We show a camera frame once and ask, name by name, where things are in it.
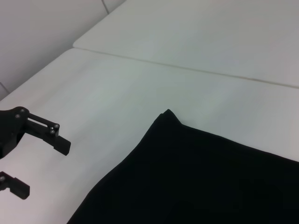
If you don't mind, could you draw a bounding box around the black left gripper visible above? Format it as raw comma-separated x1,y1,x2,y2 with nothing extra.
0,106,71,200

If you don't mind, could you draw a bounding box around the black t-shirt with beige print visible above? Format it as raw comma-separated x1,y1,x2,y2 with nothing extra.
66,108,299,224

